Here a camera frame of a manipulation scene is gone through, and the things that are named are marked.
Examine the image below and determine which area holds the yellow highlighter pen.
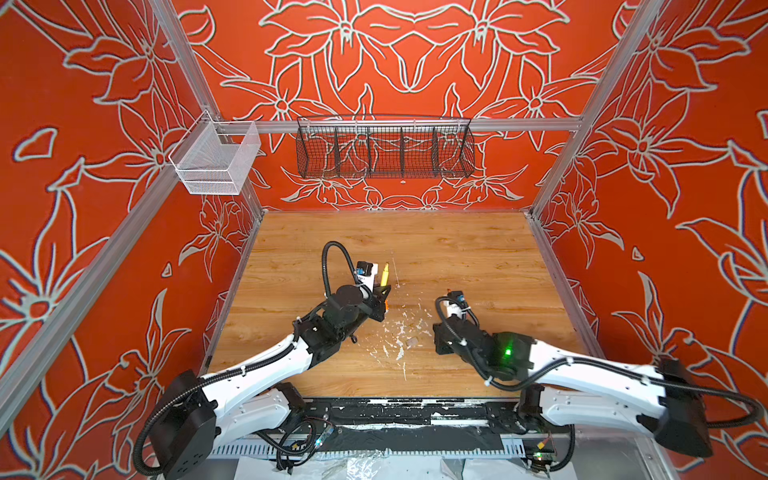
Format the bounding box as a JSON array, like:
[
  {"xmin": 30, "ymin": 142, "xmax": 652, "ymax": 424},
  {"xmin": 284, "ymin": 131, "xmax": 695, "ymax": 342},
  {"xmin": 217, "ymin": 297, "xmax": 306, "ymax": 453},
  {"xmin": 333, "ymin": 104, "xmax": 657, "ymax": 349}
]
[{"xmin": 380, "ymin": 263, "xmax": 389, "ymax": 287}]

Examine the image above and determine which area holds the white mesh basket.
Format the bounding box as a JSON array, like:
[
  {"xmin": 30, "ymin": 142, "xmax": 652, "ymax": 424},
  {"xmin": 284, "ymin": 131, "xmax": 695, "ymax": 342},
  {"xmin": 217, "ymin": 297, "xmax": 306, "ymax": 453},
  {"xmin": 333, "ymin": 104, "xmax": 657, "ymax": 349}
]
[{"xmin": 169, "ymin": 120, "xmax": 261, "ymax": 196}]

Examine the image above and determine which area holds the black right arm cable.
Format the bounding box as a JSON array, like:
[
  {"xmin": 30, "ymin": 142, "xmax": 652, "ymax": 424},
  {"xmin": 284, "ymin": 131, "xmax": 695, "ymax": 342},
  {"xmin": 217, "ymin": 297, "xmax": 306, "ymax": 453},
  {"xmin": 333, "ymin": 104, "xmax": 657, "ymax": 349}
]
[{"xmin": 434, "ymin": 295, "xmax": 766, "ymax": 430}]

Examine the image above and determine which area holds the aluminium corner frame post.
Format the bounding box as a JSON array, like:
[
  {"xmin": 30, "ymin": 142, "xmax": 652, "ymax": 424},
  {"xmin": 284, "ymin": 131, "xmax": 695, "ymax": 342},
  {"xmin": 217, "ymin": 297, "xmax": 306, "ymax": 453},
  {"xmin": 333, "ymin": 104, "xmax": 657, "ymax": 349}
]
[{"xmin": 151, "ymin": 1, "xmax": 264, "ymax": 221}]

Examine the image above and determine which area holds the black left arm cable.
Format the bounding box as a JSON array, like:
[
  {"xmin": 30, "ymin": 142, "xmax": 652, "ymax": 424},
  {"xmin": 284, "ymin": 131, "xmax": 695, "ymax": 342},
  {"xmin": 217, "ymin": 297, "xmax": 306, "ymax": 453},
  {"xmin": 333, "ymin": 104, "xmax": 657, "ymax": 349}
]
[{"xmin": 321, "ymin": 241, "xmax": 358, "ymax": 298}]

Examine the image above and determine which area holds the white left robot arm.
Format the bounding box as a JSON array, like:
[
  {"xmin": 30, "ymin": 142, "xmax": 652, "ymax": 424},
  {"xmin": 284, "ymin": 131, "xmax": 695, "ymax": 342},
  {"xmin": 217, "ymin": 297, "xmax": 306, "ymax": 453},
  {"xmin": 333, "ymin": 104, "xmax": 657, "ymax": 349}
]
[{"xmin": 131, "ymin": 285, "xmax": 391, "ymax": 479}]

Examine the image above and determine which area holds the right aluminium frame post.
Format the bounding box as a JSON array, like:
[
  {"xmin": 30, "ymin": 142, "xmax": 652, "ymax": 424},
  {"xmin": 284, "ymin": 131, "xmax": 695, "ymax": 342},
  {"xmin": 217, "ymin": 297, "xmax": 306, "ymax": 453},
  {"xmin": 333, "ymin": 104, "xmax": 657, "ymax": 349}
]
[{"xmin": 527, "ymin": 0, "xmax": 663, "ymax": 220}]

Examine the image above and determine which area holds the black wire basket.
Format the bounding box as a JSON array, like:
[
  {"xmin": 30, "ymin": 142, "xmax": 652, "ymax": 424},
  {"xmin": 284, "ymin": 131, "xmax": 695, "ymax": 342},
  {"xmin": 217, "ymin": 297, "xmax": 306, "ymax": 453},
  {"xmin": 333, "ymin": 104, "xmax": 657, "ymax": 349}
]
[{"xmin": 296, "ymin": 115, "xmax": 476, "ymax": 180}]

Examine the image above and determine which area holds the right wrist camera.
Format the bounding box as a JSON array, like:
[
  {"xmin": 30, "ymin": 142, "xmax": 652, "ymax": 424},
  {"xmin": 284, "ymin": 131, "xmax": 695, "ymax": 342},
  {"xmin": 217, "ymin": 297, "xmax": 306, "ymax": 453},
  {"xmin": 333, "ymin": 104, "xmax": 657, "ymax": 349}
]
[{"xmin": 446, "ymin": 291, "xmax": 468, "ymax": 320}]

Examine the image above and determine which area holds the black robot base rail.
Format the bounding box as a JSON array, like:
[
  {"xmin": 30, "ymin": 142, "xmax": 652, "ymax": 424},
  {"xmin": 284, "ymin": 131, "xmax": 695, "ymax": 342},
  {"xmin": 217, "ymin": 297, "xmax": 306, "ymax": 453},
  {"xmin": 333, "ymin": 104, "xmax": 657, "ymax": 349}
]
[{"xmin": 251, "ymin": 397, "xmax": 571, "ymax": 454}]

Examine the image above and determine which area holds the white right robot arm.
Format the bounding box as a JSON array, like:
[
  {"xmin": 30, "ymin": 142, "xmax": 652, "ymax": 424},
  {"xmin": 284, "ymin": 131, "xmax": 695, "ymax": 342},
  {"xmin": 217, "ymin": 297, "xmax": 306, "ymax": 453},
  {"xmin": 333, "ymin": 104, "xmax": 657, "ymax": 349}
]
[{"xmin": 433, "ymin": 315, "xmax": 713, "ymax": 458}]

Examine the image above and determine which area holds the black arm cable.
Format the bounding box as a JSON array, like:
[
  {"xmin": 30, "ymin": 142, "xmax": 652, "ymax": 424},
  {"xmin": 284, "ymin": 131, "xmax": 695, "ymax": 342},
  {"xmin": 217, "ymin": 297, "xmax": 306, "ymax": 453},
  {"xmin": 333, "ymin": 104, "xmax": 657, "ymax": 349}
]
[
  {"xmin": 434, "ymin": 295, "xmax": 766, "ymax": 430},
  {"xmin": 321, "ymin": 241, "xmax": 358, "ymax": 298}
]

